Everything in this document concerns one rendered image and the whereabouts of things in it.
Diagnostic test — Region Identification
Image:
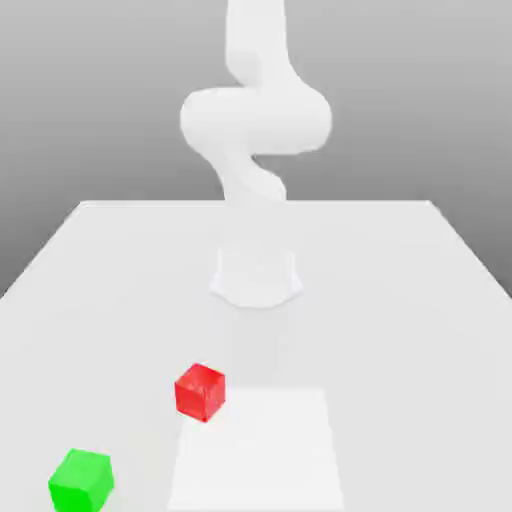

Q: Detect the small red cube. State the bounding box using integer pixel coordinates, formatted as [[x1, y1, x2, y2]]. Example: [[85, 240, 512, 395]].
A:
[[173, 362, 227, 424]]

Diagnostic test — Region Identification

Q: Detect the small green cube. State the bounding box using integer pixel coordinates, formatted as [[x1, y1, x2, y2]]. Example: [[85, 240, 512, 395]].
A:
[[47, 447, 116, 512]]

